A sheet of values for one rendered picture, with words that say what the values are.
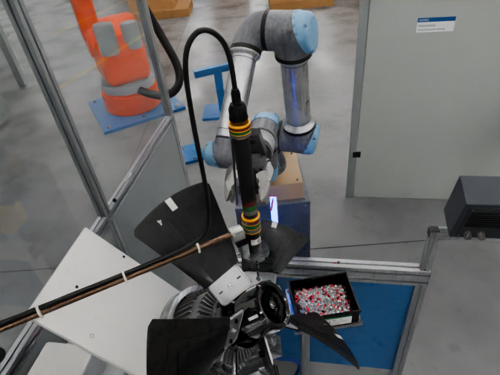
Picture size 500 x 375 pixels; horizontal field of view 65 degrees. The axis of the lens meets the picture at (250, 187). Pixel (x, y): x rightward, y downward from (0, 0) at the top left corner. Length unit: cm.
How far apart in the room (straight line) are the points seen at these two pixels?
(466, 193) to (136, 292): 98
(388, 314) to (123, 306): 112
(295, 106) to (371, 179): 182
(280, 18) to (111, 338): 94
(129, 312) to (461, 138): 246
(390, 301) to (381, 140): 144
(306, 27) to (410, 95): 166
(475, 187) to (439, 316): 133
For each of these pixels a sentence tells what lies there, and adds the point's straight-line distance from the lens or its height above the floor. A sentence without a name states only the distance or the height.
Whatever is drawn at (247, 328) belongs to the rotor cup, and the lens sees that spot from 97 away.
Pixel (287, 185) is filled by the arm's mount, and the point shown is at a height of 107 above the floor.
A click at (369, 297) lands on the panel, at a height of 66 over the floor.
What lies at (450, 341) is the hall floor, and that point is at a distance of 248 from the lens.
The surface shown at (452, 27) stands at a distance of 265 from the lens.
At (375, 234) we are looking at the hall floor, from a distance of 290.
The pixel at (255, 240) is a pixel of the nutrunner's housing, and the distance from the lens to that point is 93.
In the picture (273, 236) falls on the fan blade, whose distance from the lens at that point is 120.
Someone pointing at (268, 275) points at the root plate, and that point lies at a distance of 108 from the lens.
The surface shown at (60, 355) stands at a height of 97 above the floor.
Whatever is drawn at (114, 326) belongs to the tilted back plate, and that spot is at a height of 122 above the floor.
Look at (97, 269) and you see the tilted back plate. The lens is 106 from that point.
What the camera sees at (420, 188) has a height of 10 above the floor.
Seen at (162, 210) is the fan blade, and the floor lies 142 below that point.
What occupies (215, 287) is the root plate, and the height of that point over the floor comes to 125.
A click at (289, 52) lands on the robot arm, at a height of 162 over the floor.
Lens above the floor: 202
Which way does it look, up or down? 38 degrees down
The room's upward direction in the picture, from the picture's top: 7 degrees counter-clockwise
